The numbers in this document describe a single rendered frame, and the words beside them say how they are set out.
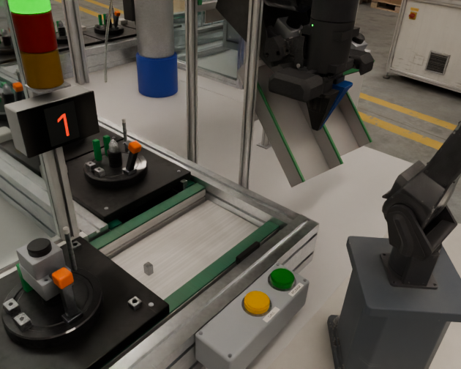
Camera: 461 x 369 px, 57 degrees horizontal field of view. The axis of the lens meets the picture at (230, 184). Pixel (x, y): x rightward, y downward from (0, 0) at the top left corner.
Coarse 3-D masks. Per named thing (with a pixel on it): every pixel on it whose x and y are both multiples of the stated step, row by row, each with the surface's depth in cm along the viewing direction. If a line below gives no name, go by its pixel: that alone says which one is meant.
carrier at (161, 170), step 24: (96, 144) 94; (120, 144) 108; (72, 168) 97; (96, 168) 91; (120, 168) 94; (144, 168) 95; (168, 168) 99; (72, 192) 90; (96, 192) 90; (120, 192) 90; (144, 192) 91; (120, 216) 86
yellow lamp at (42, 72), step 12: (24, 60) 58; (36, 60) 57; (48, 60) 58; (24, 72) 60; (36, 72) 58; (48, 72) 59; (60, 72) 61; (36, 84) 59; (48, 84) 60; (60, 84) 61
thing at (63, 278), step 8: (56, 272) 55; (64, 272) 56; (56, 280) 55; (64, 280) 55; (72, 280) 56; (64, 288) 56; (64, 296) 57; (72, 296) 58; (64, 304) 58; (72, 304) 58; (72, 312) 59
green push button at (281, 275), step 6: (276, 270) 72; (282, 270) 72; (288, 270) 72; (276, 276) 71; (282, 276) 71; (288, 276) 71; (276, 282) 70; (282, 282) 70; (288, 282) 70; (282, 288) 70
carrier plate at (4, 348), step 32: (64, 256) 73; (96, 256) 74; (0, 288) 67; (128, 288) 68; (0, 320) 62; (128, 320) 62; (0, 352) 57; (32, 352) 57; (64, 352) 58; (96, 352) 58
